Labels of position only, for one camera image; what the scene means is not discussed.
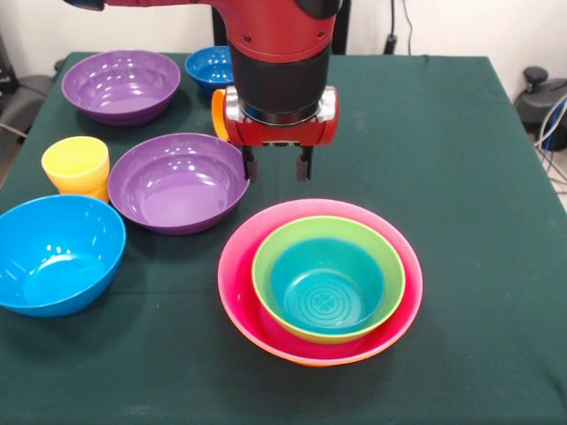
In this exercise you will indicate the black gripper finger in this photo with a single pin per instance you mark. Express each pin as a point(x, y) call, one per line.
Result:
point(304, 166)
point(251, 166)

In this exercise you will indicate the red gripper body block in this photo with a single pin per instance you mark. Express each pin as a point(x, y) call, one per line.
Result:
point(283, 133)

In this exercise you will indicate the orange plastic cup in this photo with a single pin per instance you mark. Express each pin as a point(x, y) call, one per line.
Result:
point(217, 115)

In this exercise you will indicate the purple plastic bowl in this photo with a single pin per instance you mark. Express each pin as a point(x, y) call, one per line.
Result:
point(119, 93)
point(177, 190)

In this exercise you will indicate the green plastic bowl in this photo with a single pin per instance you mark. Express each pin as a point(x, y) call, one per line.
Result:
point(266, 257)

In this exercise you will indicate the pink plastic bowl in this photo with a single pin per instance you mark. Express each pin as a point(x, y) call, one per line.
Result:
point(235, 265)

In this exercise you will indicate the light blue plastic cup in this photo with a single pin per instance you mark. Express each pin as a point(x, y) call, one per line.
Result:
point(328, 283)

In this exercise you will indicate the yellow plastic cup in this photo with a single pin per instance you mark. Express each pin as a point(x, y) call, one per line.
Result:
point(75, 164)

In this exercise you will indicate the light blue plastic bowl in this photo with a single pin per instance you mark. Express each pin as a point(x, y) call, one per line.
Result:
point(57, 257)

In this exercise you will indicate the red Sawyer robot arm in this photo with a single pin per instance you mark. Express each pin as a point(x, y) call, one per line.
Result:
point(274, 44)

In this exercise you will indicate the small dark blue bowl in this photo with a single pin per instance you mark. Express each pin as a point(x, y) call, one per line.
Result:
point(208, 73)

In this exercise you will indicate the dark green table cloth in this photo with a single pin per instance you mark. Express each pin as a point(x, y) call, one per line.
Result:
point(465, 221)

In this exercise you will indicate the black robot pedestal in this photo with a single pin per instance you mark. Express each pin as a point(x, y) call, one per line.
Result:
point(341, 31)

